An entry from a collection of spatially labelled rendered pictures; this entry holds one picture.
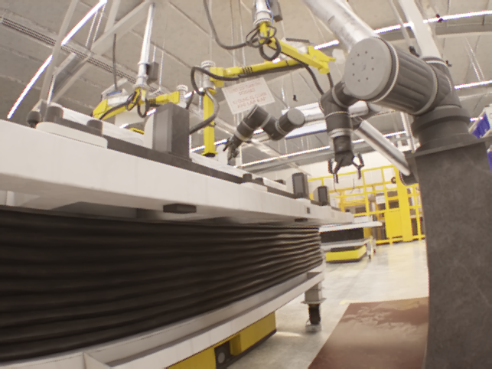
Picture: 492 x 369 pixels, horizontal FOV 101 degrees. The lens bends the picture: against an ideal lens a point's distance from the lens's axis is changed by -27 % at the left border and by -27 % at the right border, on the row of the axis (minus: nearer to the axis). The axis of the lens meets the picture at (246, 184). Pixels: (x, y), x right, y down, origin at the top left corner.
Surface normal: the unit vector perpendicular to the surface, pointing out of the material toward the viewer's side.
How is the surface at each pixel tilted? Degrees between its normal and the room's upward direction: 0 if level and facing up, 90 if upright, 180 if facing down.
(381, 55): 90
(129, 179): 90
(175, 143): 90
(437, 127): 90
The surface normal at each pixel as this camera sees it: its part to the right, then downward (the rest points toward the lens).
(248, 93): 0.11, -0.21
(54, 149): 0.86, -0.15
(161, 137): -0.51, -0.14
